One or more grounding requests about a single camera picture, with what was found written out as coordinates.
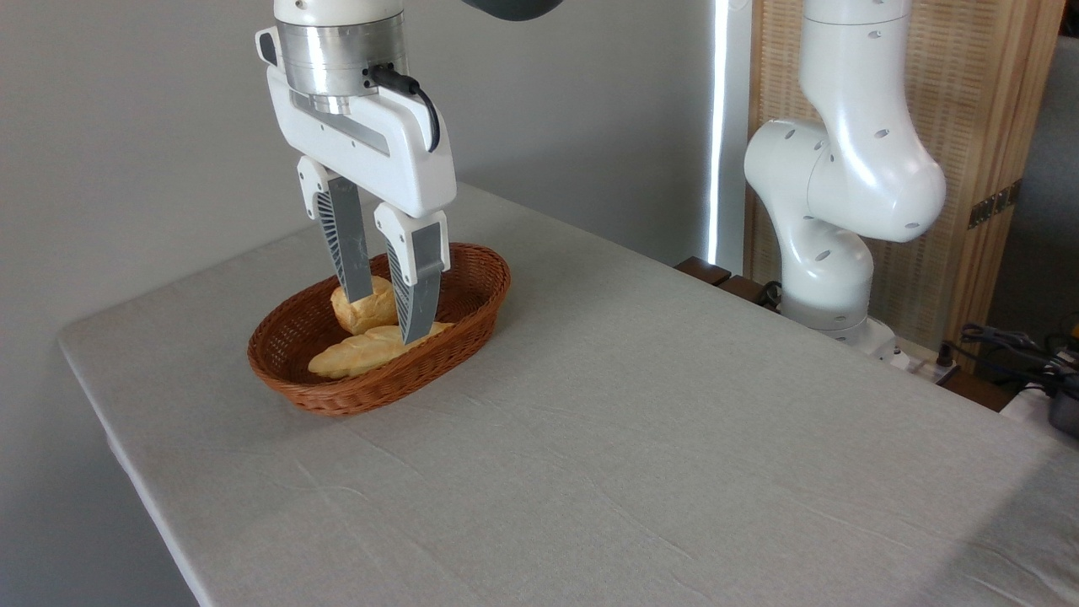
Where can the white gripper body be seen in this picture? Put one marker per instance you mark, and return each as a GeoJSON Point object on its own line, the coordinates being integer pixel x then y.
{"type": "Point", "coordinates": [396, 160]}

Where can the grey tablecloth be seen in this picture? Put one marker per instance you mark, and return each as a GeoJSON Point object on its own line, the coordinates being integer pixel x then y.
{"type": "Point", "coordinates": [590, 421]}

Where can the long bread roll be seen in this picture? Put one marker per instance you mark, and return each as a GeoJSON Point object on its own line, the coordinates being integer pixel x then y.
{"type": "Point", "coordinates": [354, 354]}

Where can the brown wicker basket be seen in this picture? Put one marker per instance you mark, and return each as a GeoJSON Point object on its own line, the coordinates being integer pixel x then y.
{"type": "Point", "coordinates": [472, 282]}

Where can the round bread roll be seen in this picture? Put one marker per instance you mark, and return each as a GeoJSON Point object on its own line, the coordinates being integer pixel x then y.
{"type": "Point", "coordinates": [364, 314]}

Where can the bamboo folding screen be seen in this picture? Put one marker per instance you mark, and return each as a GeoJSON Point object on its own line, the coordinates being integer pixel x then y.
{"type": "Point", "coordinates": [961, 84]}

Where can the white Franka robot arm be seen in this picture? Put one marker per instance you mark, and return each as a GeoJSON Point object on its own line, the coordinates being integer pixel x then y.
{"type": "Point", "coordinates": [851, 169]}

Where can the white power strip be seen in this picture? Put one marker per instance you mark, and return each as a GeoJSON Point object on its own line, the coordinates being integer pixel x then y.
{"type": "Point", "coordinates": [923, 364]}

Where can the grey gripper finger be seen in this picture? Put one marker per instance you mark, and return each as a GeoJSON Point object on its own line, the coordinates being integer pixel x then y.
{"type": "Point", "coordinates": [347, 244]}
{"type": "Point", "coordinates": [419, 278]}

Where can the dark wooden block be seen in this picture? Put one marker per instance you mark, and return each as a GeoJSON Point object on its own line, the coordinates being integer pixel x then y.
{"type": "Point", "coordinates": [702, 270]}
{"type": "Point", "coordinates": [746, 291]}

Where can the metal screen hinge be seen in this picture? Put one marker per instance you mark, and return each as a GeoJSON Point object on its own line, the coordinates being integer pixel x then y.
{"type": "Point", "coordinates": [995, 204]}

